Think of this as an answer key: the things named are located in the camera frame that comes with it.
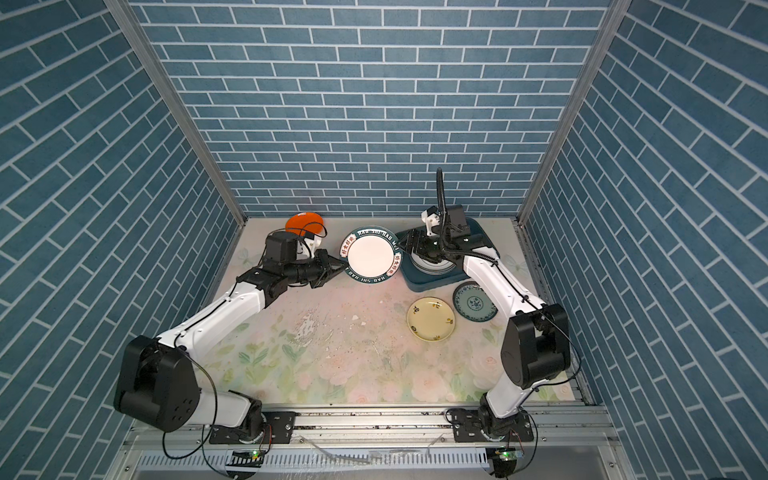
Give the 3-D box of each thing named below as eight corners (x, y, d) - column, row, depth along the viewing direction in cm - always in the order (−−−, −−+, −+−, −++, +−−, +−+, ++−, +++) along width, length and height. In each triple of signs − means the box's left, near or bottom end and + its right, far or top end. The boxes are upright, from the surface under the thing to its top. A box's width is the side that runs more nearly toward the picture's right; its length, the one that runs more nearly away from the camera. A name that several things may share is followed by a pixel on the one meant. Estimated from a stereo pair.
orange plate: (285, 235, 118) (283, 230, 116) (291, 217, 124) (289, 212, 122) (320, 235, 118) (319, 230, 116) (324, 217, 125) (323, 212, 122)
